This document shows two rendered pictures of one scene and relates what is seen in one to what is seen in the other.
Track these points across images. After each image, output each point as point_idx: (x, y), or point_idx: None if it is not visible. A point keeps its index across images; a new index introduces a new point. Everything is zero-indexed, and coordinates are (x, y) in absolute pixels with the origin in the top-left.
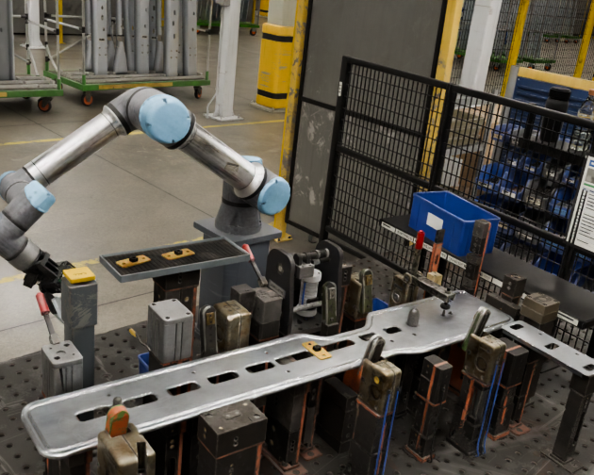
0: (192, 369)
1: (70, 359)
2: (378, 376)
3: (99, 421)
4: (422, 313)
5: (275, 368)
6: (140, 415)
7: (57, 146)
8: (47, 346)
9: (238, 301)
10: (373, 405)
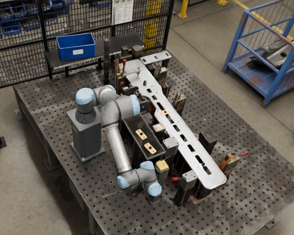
0: (180, 145)
1: (194, 173)
2: (184, 100)
3: (211, 169)
4: (136, 79)
5: (177, 124)
6: (206, 159)
7: (122, 153)
8: (187, 180)
9: (151, 125)
10: (182, 107)
